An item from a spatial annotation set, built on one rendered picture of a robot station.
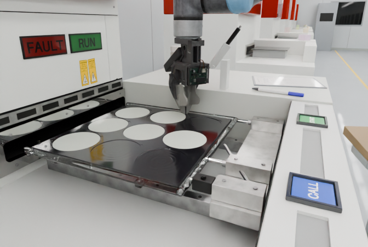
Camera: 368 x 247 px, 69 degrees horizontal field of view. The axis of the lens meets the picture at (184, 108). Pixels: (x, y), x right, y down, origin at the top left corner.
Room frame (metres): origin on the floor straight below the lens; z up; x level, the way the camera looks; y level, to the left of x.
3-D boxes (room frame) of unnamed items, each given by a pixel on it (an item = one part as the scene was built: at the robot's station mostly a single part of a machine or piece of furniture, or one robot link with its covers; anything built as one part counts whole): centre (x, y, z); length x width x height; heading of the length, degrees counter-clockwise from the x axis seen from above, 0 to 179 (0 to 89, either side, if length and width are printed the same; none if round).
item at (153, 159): (0.60, 0.10, 0.90); 0.34 x 0.34 x 0.01; 66
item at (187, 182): (0.53, -0.07, 0.90); 0.38 x 0.01 x 0.01; 156
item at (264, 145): (0.51, -0.15, 0.87); 0.36 x 0.08 x 0.03; 156
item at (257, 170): (0.44, -0.12, 0.89); 0.08 x 0.03 x 0.03; 66
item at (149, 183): (0.43, 0.17, 0.90); 0.37 x 0.01 x 0.01; 66
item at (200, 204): (0.47, 0.09, 0.84); 0.50 x 0.02 x 0.03; 66
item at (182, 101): (0.71, 0.00, 0.95); 0.06 x 0.03 x 0.09; 29
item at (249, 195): (0.36, -0.09, 0.89); 0.08 x 0.03 x 0.03; 66
